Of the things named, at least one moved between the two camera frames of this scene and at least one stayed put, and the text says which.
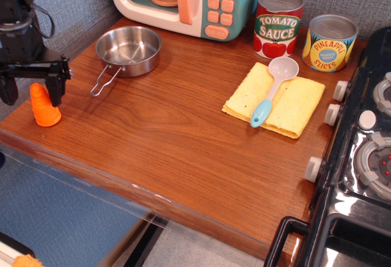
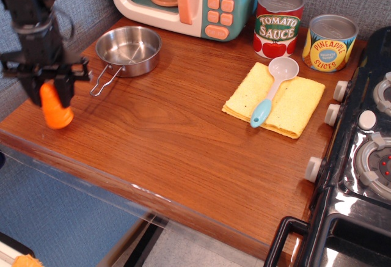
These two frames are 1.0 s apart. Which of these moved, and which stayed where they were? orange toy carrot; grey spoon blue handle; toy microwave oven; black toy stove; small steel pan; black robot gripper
Moved: black robot gripper; orange toy carrot
Stayed: small steel pan; toy microwave oven; grey spoon blue handle; black toy stove
